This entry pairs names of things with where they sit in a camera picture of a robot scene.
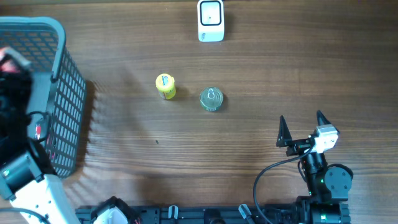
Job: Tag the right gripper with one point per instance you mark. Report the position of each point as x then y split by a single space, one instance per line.
285 139

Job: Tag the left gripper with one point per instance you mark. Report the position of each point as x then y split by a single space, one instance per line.
19 84

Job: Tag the black snack bag orange sticker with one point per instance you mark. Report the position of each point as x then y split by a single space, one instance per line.
40 131

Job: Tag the round metal tin can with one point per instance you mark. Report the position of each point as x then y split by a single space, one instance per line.
211 99

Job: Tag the yellow plastic jar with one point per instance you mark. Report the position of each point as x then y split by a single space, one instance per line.
166 86

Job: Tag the red tissue packet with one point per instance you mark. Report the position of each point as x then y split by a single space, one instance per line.
9 61

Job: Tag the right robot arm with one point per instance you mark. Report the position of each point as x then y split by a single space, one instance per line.
328 184

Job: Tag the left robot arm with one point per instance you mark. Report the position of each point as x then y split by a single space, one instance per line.
28 178

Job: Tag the white barcode scanner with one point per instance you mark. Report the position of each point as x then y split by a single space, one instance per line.
210 17

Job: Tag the grey plastic mesh basket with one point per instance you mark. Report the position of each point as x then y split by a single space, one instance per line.
58 88

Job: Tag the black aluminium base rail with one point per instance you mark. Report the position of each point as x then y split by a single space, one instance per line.
282 213

